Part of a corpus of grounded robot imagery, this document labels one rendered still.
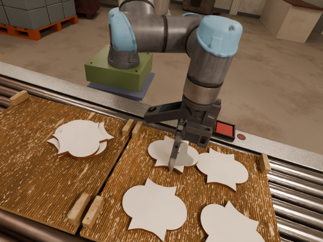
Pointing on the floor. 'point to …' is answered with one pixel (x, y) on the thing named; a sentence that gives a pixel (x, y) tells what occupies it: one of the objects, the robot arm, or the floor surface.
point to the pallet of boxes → (35, 16)
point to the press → (200, 6)
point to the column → (125, 89)
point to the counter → (290, 18)
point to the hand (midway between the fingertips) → (173, 153)
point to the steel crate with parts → (87, 7)
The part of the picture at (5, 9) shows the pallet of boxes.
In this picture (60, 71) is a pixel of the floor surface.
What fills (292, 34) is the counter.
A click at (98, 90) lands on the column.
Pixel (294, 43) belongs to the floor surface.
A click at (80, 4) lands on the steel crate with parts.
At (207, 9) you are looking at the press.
